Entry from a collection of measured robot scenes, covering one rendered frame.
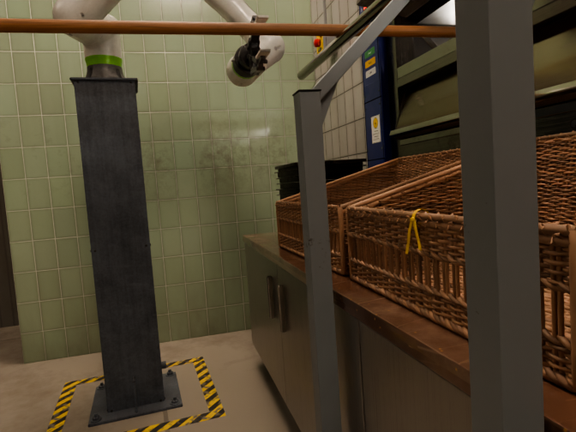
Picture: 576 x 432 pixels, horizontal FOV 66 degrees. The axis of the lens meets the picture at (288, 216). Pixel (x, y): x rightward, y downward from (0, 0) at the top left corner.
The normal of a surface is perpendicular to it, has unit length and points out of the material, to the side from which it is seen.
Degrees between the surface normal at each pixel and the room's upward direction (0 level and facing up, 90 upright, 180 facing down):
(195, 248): 90
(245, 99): 90
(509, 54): 90
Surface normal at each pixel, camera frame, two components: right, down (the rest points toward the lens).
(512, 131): 0.25, 0.05
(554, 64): -0.93, -0.26
